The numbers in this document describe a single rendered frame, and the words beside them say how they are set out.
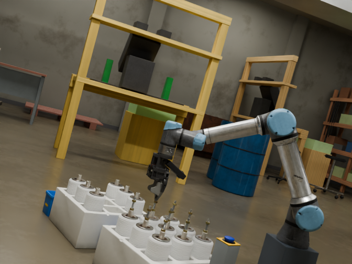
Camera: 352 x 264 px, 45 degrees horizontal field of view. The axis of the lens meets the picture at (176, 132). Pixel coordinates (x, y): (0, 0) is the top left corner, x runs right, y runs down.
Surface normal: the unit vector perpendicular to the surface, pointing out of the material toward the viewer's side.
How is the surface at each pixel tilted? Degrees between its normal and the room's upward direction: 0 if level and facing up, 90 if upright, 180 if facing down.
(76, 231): 90
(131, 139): 90
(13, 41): 90
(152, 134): 90
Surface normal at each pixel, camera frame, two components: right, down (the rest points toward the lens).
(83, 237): 0.57, 0.20
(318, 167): 0.32, 0.14
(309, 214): -0.07, 0.15
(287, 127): -0.15, -0.11
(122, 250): -0.75, -0.17
